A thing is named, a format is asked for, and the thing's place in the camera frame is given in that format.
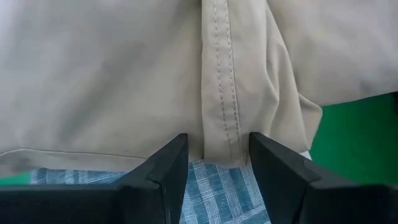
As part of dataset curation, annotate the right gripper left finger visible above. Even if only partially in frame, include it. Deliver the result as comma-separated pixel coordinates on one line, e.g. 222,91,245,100
0,133,190,224

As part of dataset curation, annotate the light blue garment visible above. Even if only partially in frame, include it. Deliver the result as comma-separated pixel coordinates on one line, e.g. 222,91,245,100
29,158,272,224

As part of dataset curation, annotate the green table mat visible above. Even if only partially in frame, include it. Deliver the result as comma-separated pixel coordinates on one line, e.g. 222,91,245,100
0,92,398,187

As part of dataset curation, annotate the beige garment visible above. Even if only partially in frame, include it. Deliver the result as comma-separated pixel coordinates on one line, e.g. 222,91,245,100
0,0,398,179

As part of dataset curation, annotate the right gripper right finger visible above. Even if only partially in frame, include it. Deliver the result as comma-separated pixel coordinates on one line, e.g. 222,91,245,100
248,132,398,224

